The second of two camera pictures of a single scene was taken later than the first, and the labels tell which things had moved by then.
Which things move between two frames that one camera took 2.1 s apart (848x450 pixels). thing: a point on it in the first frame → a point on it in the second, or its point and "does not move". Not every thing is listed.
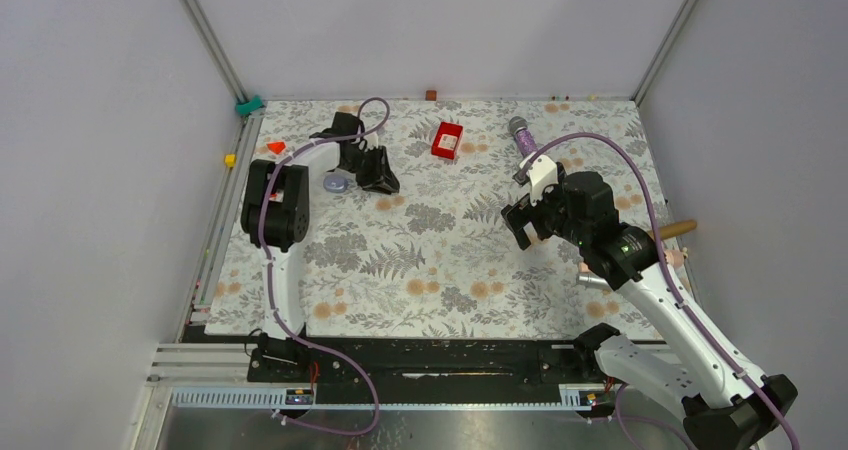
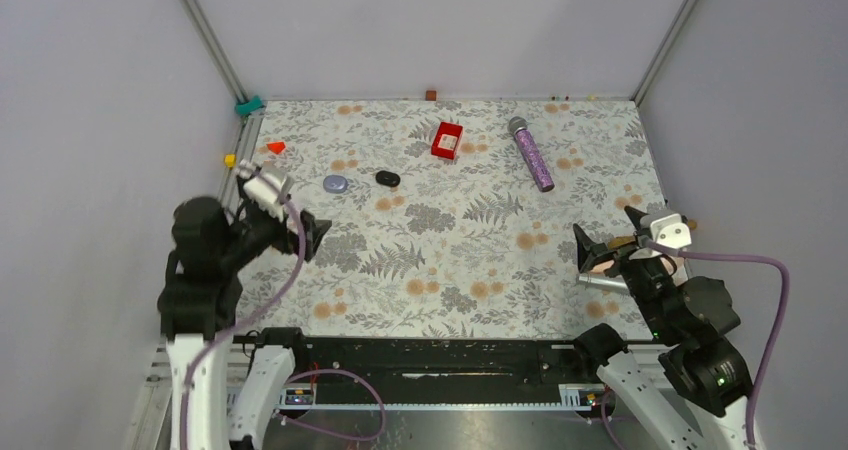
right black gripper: x=517 y=219 → x=590 y=252
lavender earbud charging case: x=335 y=184 does not move
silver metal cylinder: x=592 y=281 does not move
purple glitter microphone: x=523 y=136 does not move
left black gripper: x=379 y=178 → x=312 y=231
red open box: x=446 y=140 does not move
